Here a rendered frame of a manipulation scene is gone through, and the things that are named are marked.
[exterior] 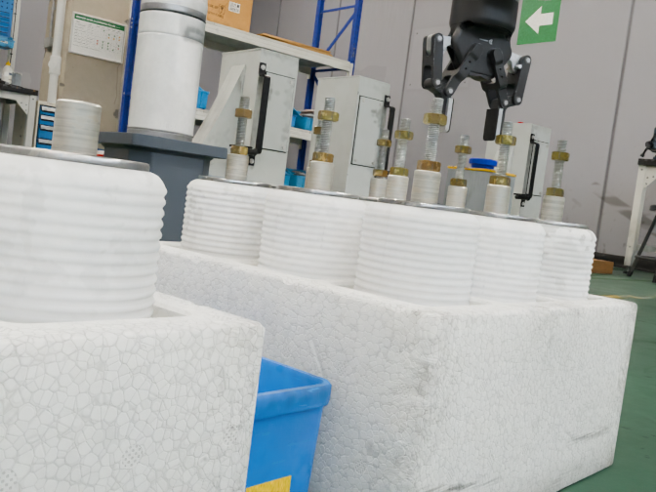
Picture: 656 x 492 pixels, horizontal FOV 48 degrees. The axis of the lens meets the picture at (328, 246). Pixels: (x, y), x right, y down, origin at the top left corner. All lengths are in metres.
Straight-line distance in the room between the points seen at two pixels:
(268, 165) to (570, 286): 2.36
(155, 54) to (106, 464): 0.78
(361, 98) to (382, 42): 4.89
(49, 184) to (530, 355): 0.43
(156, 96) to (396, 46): 7.04
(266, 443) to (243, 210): 0.29
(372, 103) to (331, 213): 2.76
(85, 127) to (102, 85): 6.72
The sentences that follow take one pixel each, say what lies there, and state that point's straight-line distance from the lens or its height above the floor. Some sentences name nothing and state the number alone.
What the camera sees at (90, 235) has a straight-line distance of 0.36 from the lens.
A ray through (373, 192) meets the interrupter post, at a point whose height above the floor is 0.26.
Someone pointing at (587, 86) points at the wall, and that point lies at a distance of 6.51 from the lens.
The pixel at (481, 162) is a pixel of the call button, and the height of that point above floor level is 0.32.
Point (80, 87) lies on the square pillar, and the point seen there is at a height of 0.93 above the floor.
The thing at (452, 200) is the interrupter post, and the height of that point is 0.26.
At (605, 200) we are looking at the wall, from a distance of 6.25.
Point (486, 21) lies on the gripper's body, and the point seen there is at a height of 0.46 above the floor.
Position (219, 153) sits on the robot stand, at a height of 0.29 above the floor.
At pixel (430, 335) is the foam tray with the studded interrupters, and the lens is 0.51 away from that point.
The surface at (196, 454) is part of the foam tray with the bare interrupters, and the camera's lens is 0.38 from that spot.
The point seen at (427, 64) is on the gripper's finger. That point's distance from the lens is 0.85.
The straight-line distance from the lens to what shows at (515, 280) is 0.68.
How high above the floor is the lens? 0.25
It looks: 4 degrees down
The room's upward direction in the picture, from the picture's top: 7 degrees clockwise
